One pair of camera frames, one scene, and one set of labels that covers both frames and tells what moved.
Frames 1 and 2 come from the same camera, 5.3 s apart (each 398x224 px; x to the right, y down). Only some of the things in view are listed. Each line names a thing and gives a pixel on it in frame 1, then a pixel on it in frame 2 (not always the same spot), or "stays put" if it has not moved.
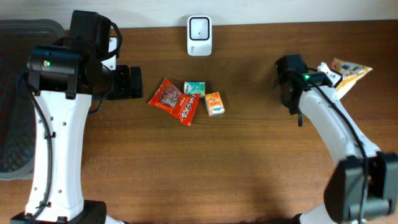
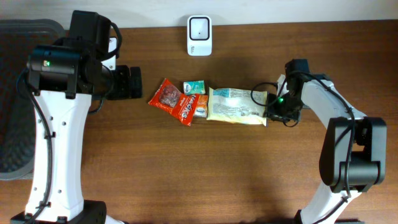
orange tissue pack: (214, 103) → (201, 110)
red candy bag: (181, 106) stays put
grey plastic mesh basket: (18, 37) stays put
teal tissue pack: (193, 88) stays put
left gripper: (126, 90) stays put
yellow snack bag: (351, 73) → (237, 105)
